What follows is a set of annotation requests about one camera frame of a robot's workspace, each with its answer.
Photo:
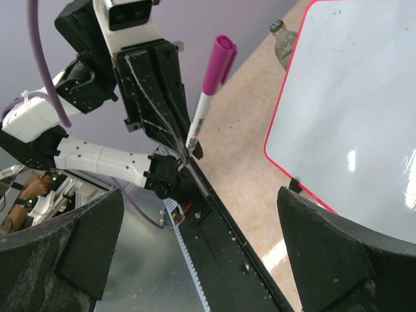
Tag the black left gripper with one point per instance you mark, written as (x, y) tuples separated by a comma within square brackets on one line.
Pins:
[(153, 94)]

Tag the magenta capped whiteboard marker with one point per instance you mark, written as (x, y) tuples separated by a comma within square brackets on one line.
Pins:
[(222, 58)]

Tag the pink framed whiteboard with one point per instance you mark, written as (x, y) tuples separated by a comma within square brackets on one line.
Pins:
[(344, 123)]

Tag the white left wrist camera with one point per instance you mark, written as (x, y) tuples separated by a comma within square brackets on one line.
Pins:
[(125, 23)]

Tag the clear glass bottle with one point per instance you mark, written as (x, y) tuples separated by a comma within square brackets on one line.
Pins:
[(284, 42)]

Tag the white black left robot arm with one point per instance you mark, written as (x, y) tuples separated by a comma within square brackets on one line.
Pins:
[(95, 87)]

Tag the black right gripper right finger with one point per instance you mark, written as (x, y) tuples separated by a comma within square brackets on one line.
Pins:
[(339, 265)]

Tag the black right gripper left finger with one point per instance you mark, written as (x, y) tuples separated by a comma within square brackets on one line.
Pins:
[(62, 264)]

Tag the person's hand in background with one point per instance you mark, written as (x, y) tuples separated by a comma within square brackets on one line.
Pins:
[(35, 186)]

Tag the black whiteboard clip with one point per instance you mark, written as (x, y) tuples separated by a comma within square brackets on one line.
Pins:
[(295, 186)]

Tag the grey cable duct rail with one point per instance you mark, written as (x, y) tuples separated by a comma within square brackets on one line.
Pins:
[(170, 208)]

